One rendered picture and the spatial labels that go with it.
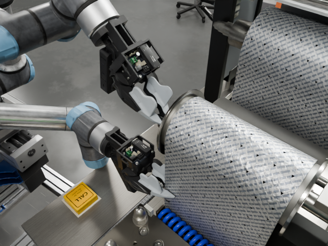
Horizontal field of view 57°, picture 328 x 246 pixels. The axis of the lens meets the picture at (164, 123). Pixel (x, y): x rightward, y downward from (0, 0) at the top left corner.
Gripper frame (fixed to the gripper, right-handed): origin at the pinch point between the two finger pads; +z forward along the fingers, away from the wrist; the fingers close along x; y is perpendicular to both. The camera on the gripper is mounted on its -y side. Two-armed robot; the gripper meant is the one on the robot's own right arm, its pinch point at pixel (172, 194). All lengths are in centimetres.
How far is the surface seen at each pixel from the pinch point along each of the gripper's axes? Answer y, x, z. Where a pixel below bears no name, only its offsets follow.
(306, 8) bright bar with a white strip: 34.7, 30.1, 6.3
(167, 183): 3.4, -0.2, -1.1
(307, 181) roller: 21.6, 4.5, 22.0
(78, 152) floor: -109, 34, -117
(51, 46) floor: -109, 104, -260
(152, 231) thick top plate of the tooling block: -5.9, -7.4, 0.7
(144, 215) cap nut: -3.1, -6.7, -2.1
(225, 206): 10.0, -0.2, 12.9
